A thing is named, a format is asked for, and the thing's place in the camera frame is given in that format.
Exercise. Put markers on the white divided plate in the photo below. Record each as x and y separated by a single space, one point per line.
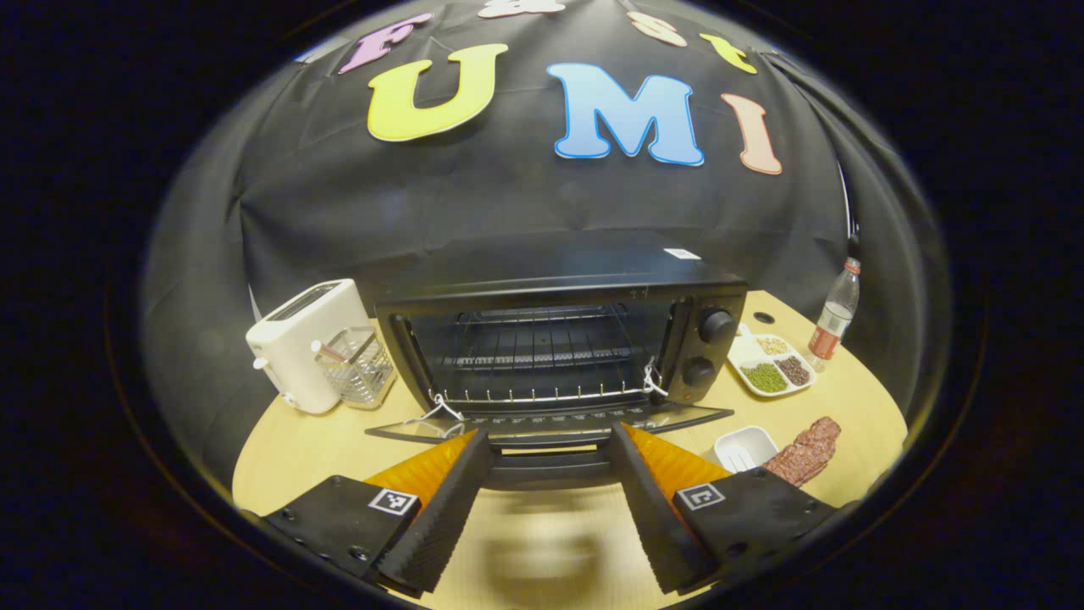
747 349

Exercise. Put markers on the black backdrop cloth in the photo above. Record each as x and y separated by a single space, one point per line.
508 195

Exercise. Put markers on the white toaster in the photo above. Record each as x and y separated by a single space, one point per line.
288 356

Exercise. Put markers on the pile of pale beans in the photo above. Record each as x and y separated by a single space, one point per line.
772 346

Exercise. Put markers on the pile of dark red beans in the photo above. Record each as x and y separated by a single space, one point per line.
793 371

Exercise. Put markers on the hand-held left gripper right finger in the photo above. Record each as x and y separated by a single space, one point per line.
652 517

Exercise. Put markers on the reddish brown meat slice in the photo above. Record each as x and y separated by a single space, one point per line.
800 457

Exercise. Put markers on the clear plastic bottle red label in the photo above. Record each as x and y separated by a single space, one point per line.
834 318

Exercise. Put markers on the white rectangular tray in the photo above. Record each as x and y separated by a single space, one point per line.
745 442

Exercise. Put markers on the pile of green beans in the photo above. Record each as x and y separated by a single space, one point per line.
765 378

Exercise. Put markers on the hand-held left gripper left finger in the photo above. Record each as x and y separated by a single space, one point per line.
449 508

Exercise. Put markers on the black electric oven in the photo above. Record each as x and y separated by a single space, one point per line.
550 263

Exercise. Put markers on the metal mesh utensil holder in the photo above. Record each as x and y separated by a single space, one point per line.
364 373

